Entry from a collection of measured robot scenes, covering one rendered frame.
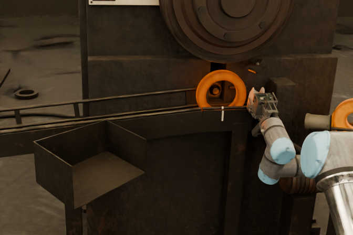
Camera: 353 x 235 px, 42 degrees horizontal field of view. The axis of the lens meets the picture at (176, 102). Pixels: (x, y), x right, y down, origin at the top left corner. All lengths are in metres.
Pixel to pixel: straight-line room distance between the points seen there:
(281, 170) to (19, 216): 1.35
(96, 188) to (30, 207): 1.09
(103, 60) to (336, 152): 0.89
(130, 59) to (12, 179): 1.28
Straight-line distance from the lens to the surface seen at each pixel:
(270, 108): 1.59
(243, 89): 1.71
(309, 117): 1.77
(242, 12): 1.53
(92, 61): 1.69
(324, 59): 1.90
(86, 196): 1.37
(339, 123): 1.76
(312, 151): 1.19
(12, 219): 2.40
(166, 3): 1.56
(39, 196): 2.55
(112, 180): 1.43
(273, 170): 1.56
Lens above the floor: 1.31
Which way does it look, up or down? 20 degrees down
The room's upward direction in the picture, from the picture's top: 2 degrees clockwise
